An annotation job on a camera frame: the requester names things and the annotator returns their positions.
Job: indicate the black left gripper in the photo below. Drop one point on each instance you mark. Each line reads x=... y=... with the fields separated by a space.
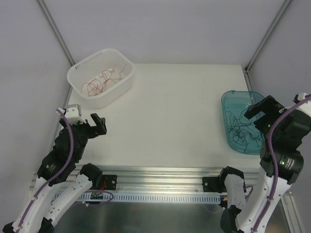
x=92 y=128

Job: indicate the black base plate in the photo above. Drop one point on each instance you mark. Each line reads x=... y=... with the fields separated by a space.
x=108 y=182
x=210 y=184

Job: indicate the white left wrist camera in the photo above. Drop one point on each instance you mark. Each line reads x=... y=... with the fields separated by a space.
x=73 y=114

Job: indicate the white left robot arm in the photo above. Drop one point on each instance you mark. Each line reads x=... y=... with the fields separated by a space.
x=42 y=211

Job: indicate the teal plastic bin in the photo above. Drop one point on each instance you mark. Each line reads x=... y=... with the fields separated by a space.
x=241 y=133

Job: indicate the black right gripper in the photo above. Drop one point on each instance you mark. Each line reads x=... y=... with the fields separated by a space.
x=266 y=111

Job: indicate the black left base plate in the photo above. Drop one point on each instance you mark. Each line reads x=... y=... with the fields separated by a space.
x=108 y=182

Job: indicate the aluminium mounting rail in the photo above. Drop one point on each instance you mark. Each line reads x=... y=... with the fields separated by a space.
x=162 y=180

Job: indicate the right aluminium frame post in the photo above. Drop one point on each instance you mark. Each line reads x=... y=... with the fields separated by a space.
x=268 y=34

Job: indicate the white plastic basket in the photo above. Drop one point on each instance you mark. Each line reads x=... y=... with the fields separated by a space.
x=102 y=77

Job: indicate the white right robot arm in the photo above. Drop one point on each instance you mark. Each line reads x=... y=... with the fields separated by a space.
x=278 y=170

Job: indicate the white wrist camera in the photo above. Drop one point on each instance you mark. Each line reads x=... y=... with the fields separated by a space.
x=299 y=97
x=73 y=114

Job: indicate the white slotted cable duct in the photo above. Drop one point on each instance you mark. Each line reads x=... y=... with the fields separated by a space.
x=149 y=198

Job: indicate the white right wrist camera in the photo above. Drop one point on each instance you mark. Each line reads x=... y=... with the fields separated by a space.
x=299 y=97

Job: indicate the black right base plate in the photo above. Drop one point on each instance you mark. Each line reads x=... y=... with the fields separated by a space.
x=210 y=184

